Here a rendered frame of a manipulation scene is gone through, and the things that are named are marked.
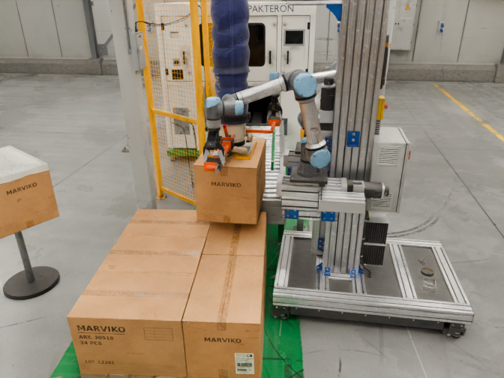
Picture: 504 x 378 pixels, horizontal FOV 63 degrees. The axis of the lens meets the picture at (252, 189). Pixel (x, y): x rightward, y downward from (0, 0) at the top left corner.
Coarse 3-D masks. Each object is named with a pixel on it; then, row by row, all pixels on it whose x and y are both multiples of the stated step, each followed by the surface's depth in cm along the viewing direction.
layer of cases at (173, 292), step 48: (144, 240) 279; (192, 240) 278; (240, 240) 278; (96, 288) 233; (144, 288) 232; (192, 288) 232; (240, 288) 232; (96, 336) 217; (144, 336) 215; (192, 336) 213; (240, 336) 211
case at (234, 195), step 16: (256, 144) 295; (240, 160) 265; (256, 160) 265; (208, 176) 260; (224, 176) 259; (240, 176) 258; (256, 176) 257; (208, 192) 265; (224, 192) 264; (240, 192) 262; (256, 192) 262; (208, 208) 270; (224, 208) 269; (240, 208) 267; (256, 208) 268
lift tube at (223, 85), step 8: (232, 24) 240; (240, 40) 246; (216, 80) 259; (224, 80) 254; (232, 80) 253; (240, 80) 255; (216, 88) 262; (224, 88) 257; (232, 88) 256; (240, 88) 258; (216, 96) 268; (248, 120) 274
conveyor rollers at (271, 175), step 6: (246, 126) 521; (252, 126) 521; (258, 126) 521; (264, 126) 520; (270, 126) 520; (276, 132) 503; (270, 138) 478; (276, 138) 478; (270, 144) 462; (276, 144) 462; (270, 150) 438; (276, 150) 438; (270, 156) 422; (276, 156) 422; (270, 162) 406; (276, 162) 406; (270, 168) 397; (276, 168) 397; (270, 174) 381; (276, 174) 380; (270, 180) 373; (276, 180) 372; (270, 186) 356; (264, 192) 348; (270, 192) 348; (264, 198) 340; (270, 198) 340; (276, 198) 340
